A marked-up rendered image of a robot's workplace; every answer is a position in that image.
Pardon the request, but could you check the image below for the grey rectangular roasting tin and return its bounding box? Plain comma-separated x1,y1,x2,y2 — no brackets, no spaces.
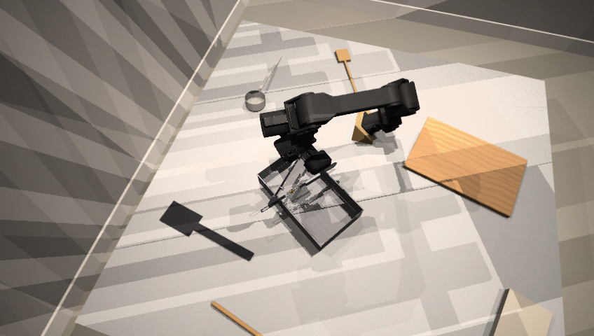
256,151,364,252

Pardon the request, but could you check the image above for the black spatula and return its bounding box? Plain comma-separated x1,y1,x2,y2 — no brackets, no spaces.
160,201,254,261

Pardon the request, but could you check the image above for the grey saucepan with long thin handle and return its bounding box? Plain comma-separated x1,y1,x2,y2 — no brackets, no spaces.
244,56,282,111

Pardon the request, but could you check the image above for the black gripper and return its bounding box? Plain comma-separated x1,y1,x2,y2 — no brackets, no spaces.
292,130,332,175

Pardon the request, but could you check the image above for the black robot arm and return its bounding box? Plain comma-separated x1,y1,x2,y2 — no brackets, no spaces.
259,78,420,163

